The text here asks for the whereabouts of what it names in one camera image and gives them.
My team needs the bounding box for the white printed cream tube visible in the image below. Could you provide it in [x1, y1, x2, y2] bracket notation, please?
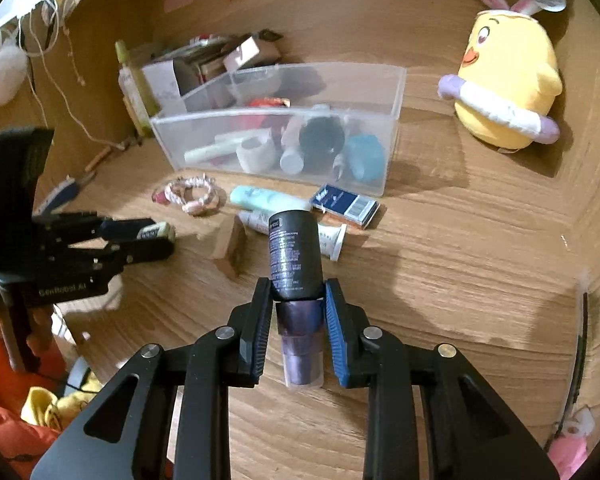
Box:
[237, 210, 347, 261]

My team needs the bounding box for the blue Max staples box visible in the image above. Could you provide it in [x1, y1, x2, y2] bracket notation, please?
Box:
[310, 184, 379, 229]

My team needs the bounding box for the small white open box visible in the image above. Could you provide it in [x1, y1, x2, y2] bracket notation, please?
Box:
[223, 36, 282, 73]

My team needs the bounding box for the pink white braided bracelet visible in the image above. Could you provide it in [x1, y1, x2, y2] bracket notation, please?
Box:
[150, 173, 221, 217]

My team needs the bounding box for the green glass spray bottle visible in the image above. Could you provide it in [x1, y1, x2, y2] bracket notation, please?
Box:
[299, 116, 346, 174]

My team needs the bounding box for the red envelope packet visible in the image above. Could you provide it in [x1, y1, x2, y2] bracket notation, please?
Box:
[233, 96, 291, 130]

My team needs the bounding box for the clear plastic storage bin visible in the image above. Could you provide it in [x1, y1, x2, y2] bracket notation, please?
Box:
[152, 62, 407, 196]

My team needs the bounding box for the pale green stick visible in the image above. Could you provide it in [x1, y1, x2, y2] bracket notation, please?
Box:
[184, 128, 271, 165]

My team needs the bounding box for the light teal tube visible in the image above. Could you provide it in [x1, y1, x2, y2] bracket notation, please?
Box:
[230, 185, 312, 214]

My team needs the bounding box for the white round bottle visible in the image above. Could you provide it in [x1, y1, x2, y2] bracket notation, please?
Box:
[279, 115, 317, 176]

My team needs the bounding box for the small brown wooden block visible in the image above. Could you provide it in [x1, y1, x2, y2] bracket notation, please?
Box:
[211, 216, 247, 280]

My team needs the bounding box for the white pen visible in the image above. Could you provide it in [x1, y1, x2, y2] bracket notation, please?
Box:
[332, 153, 348, 182]

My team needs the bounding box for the teal tape roll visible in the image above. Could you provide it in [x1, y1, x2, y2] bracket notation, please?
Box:
[344, 134, 386, 183]

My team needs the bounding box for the tall green spray bottle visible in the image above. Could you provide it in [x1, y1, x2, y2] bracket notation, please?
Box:
[114, 40, 161, 138]

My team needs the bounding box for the person's left hand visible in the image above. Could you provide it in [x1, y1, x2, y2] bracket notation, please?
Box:
[27, 306, 66, 374]

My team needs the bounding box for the dark purple cosmetic bottle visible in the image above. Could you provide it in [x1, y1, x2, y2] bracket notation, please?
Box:
[268, 210, 324, 390]

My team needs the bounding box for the yellow chick plush toy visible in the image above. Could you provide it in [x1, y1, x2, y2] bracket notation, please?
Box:
[438, 0, 566, 153]

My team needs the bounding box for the blue white carton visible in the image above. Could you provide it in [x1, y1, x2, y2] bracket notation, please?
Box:
[32, 177, 81, 217]

